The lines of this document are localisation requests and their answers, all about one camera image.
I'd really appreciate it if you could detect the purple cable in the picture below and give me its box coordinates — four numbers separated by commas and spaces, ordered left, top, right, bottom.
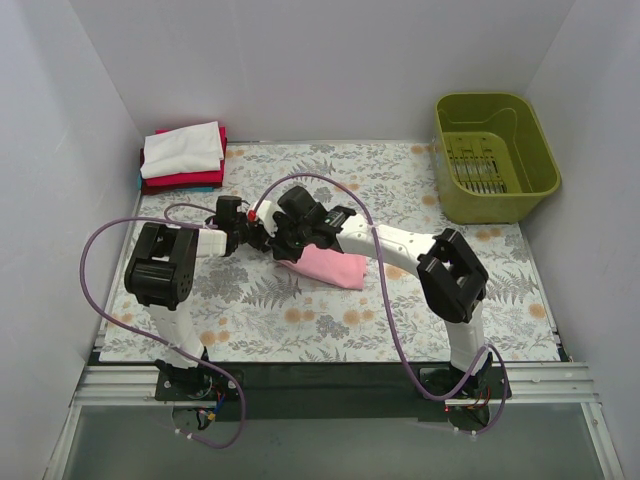
247, 172, 512, 438
79, 202, 249, 449

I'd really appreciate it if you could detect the green plastic basket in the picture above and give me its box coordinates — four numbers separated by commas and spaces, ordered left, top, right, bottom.
431, 92, 561, 224

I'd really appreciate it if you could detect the teal folded t shirt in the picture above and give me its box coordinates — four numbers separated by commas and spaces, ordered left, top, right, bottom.
137, 171, 224, 195

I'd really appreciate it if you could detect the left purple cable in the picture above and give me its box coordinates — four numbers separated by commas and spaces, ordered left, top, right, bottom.
79, 202, 249, 449

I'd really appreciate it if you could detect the white folded t shirt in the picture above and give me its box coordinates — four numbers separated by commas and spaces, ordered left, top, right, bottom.
140, 121, 224, 179

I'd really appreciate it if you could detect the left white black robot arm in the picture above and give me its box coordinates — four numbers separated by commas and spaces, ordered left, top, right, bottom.
124, 196, 268, 401

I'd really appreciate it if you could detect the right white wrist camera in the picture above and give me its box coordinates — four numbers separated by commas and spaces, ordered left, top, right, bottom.
247, 200, 282, 237

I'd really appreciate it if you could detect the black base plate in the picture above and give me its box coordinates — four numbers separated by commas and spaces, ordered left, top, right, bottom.
418, 364, 512, 400
154, 359, 239, 401

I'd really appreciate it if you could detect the pink t shirt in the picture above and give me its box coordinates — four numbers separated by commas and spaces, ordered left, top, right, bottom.
279, 245, 367, 290

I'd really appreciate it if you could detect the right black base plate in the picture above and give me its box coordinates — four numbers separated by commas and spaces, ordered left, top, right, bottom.
418, 364, 512, 400

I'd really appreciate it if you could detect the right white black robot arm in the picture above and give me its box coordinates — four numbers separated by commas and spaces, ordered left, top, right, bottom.
255, 186, 492, 401

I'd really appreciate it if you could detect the floral table mat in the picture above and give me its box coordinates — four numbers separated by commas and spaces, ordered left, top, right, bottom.
97, 141, 562, 363

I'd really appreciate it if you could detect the dark red folded t shirt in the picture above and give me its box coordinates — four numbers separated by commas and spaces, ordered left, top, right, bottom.
139, 181, 222, 196

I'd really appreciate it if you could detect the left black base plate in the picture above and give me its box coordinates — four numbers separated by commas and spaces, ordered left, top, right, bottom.
154, 359, 239, 401

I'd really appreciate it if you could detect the aluminium frame rail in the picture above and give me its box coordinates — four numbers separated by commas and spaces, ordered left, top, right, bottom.
72, 362, 600, 406

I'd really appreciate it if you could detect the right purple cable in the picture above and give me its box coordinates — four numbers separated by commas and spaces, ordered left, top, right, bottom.
247, 172, 512, 438

